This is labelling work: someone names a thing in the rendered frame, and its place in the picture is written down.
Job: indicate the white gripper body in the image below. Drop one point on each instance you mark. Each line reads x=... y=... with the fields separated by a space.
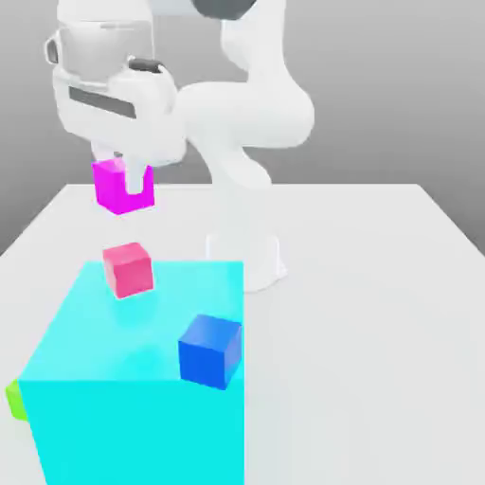
x=151 y=129

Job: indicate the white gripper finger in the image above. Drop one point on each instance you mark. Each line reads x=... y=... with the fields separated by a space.
x=101 y=153
x=134 y=178

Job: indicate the small magenta cube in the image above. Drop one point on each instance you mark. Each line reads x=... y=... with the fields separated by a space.
x=110 y=189

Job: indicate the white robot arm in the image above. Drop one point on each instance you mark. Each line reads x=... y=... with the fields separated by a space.
x=242 y=113

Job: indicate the small pink cube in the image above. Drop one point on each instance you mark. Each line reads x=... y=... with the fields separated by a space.
x=130 y=271

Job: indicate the small blue cube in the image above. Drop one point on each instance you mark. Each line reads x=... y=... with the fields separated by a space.
x=202 y=358

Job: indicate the small green cube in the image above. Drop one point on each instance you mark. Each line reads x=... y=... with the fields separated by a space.
x=16 y=401

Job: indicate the large cyan box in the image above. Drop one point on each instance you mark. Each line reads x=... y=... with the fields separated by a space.
x=132 y=416

